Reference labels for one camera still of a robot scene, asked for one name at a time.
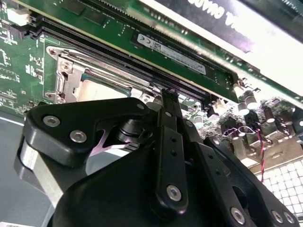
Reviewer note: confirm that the silver CPU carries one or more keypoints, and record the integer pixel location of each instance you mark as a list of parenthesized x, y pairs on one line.
[(94, 91)]

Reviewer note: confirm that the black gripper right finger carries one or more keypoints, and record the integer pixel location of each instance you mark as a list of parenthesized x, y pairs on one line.
[(213, 170)]

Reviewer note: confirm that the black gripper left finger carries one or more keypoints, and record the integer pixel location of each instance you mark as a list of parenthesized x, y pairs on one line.
[(42, 139)]

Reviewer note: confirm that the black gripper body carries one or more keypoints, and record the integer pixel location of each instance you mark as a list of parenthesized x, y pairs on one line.
[(113, 201)]

